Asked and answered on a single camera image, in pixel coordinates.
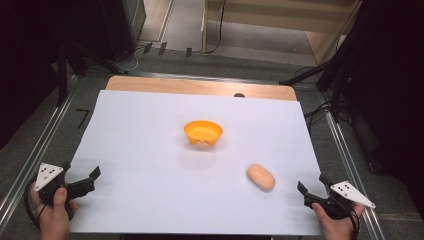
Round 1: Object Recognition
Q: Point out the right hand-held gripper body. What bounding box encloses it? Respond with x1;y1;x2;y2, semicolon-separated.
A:
303;180;377;221

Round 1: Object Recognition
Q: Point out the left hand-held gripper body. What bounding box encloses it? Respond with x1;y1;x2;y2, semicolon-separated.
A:
33;162;96;214

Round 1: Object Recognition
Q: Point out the peach oval bread roll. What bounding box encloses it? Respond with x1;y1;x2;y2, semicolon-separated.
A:
246;163;277;193

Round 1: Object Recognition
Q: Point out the orange plastic bowl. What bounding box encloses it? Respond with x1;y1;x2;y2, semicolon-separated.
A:
183;119;224;147

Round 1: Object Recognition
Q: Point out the person's right hand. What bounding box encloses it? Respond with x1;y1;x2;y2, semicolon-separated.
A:
311;201;366;240

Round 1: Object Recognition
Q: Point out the person's left hand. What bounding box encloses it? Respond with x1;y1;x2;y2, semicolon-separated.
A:
29;182;81;240

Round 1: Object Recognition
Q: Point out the white table sheet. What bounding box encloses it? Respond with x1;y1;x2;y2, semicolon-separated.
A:
68;89;323;236

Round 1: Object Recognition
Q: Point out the black metal stand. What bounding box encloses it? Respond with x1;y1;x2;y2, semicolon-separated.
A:
279;54;354;124
54;39;129;108

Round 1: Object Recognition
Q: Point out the dark curtain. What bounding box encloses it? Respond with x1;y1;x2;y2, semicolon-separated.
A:
0;0;111;151
328;0;424;221

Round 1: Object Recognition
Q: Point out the wooden table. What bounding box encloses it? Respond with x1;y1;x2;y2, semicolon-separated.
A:
105;75;298;102

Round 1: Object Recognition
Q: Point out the black cabinet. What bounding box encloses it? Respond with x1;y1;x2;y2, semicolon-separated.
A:
98;0;147;63

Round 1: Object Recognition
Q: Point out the light wooden shelf unit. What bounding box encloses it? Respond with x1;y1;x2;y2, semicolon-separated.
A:
201;0;364;65

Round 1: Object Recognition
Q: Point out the metal floor rail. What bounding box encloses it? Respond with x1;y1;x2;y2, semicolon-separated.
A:
319;91;388;240
0;74;81;228

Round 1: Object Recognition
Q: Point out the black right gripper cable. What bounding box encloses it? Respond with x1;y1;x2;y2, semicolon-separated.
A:
346;208;362;240

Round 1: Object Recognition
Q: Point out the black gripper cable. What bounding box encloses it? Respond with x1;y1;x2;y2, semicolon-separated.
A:
346;208;362;240
23;178;48;231

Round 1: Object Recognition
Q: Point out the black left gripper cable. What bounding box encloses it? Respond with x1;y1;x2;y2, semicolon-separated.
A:
23;178;48;231

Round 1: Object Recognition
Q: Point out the black floor cables bundle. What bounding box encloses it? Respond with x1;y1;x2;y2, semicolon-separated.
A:
302;66;336;133

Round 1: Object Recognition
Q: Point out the white floor cable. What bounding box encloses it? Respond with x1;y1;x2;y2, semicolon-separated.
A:
120;45;148;73

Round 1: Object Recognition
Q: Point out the black hanging cable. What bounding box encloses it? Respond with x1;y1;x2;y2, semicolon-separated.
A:
203;0;228;55

